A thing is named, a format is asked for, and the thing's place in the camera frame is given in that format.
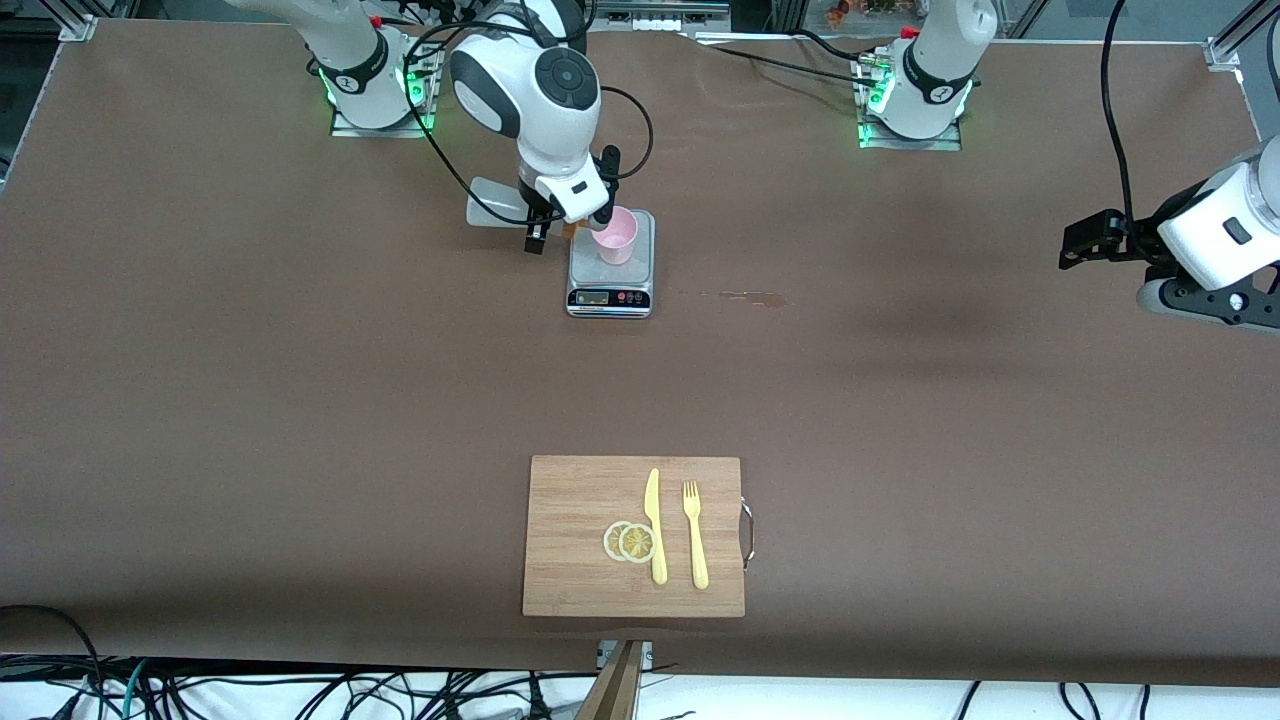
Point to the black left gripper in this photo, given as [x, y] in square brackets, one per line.
[1134, 243]

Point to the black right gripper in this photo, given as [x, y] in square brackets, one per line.
[604, 211]

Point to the translucent sauce bottle orange cap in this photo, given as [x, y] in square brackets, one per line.
[495, 203]

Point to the pink plastic cup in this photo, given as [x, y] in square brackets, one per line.
[618, 240]

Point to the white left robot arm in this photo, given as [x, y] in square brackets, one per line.
[940, 70]

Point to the silver digital kitchen scale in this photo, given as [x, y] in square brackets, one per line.
[640, 270]

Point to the white power strip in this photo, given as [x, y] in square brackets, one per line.
[660, 24]

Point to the wooden cutting board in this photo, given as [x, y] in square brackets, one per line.
[570, 520]

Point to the toy lemon slice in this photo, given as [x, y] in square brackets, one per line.
[637, 544]
[610, 541]

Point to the orange toy items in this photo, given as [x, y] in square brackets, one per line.
[845, 12]

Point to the yellow plastic knife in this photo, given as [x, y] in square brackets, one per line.
[657, 555]

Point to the yellow plastic fork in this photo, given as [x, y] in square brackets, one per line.
[698, 560]

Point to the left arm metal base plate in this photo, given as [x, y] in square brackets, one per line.
[945, 143]

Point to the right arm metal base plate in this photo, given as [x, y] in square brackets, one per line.
[345, 125]

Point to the aluminium frame corner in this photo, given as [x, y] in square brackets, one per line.
[1222, 52]
[78, 22]

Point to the small metal bracket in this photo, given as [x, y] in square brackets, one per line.
[648, 655]

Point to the wooden post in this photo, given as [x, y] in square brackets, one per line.
[615, 695]

